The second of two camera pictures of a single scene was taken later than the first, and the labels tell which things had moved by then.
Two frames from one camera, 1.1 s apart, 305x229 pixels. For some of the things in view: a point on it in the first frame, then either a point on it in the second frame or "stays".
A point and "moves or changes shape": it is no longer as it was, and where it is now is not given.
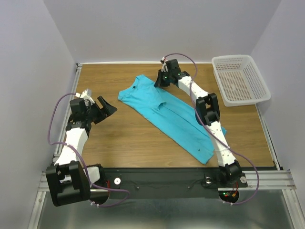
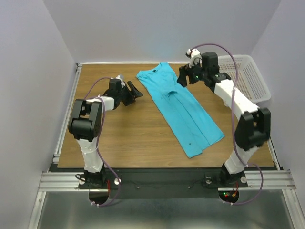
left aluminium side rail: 68,110 stays
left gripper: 107,109 → 134,93
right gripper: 159,81 → 183,71
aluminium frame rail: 268,180 stays
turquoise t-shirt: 169,116 moves or changes shape
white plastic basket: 240,81 stays
